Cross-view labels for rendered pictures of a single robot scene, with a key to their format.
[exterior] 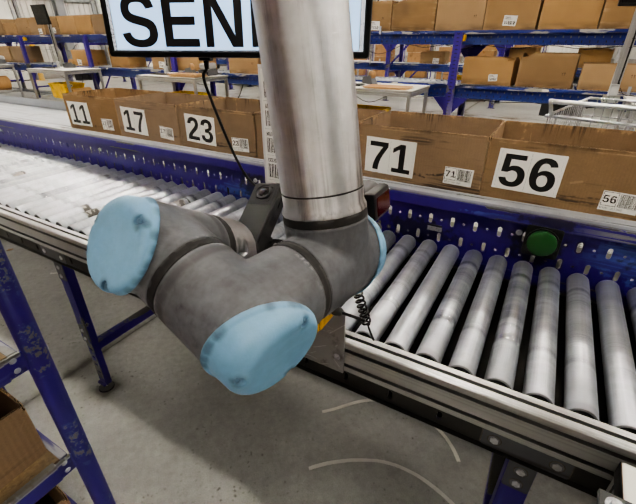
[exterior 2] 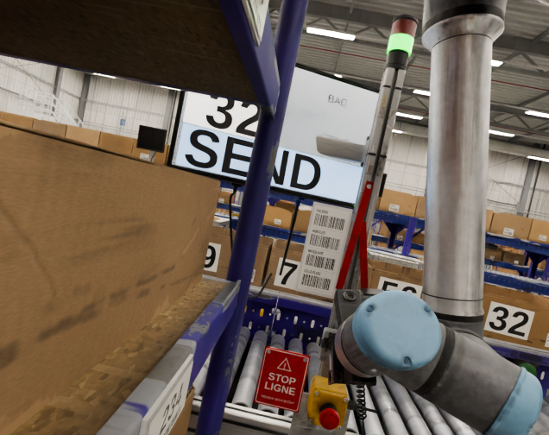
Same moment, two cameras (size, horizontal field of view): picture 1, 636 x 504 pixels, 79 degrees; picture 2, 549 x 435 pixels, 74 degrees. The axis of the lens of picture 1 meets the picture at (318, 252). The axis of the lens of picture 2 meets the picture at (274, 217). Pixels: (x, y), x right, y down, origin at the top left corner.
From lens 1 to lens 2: 0.52 m
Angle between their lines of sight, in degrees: 36
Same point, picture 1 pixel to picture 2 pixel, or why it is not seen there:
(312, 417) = not seen: outside the picture
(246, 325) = (529, 381)
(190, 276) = (471, 349)
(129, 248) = (427, 329)
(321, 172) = (478, 284)
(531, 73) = (304, 223)
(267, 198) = (355, 301)
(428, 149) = not seen: hidden behind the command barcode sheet
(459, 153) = not seen: hidden behind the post
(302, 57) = (478, 218)
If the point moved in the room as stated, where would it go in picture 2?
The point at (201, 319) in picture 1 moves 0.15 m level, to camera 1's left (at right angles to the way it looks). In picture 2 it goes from (498, 381) to (399, 387)
